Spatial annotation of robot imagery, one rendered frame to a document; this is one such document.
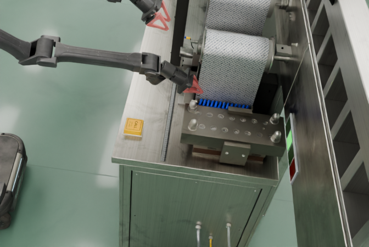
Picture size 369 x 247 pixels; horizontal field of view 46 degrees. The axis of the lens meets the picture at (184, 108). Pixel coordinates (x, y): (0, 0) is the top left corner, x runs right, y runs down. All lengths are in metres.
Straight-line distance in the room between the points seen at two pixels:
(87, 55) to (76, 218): 1.24
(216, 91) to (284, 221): 1.24
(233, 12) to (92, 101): 1.64
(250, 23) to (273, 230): 1.34
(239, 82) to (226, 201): 0.51
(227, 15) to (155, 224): 1.01
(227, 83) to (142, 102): 0.41
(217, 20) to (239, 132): 0.47
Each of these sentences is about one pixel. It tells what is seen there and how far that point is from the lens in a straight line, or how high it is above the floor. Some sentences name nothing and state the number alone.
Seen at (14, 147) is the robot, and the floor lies 0.24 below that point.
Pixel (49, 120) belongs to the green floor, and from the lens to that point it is 3.06.
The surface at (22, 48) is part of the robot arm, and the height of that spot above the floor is 1.25.
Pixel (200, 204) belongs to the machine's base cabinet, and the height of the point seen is 0.65.
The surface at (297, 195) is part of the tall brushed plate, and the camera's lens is 1.36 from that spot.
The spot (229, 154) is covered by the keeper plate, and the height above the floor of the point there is 0.97.
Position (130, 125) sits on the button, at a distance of 1.76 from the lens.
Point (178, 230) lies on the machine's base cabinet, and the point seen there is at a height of 0.40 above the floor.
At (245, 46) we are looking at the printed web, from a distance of 1.61.
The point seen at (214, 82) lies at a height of 1.13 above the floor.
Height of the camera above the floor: 2.25
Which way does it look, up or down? 46 degrees down
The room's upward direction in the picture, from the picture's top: 9 degrees clockwise
